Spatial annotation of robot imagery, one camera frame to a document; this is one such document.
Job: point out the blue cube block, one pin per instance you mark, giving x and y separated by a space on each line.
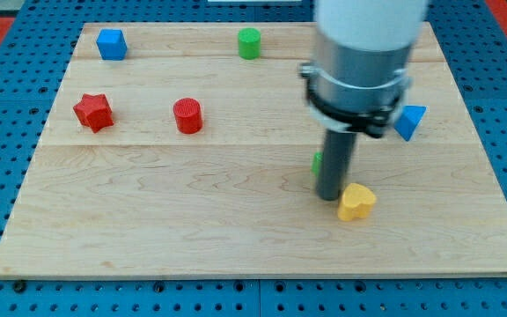
111 44

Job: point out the light wooden board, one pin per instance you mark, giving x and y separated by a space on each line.
142 201

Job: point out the yellow heart block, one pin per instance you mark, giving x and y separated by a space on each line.
357 201

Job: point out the red cylinder block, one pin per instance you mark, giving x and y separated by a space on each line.
188 115

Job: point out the green star block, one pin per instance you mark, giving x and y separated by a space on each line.
316 163

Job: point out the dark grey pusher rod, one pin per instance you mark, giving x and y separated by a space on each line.
334 166

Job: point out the red star block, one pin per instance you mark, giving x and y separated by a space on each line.
94 112

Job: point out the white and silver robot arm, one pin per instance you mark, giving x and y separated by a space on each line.
357 77

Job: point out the blue triangle block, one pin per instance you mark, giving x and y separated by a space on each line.
409 121

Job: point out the green cylinder block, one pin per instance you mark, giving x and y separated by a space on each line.
249 43

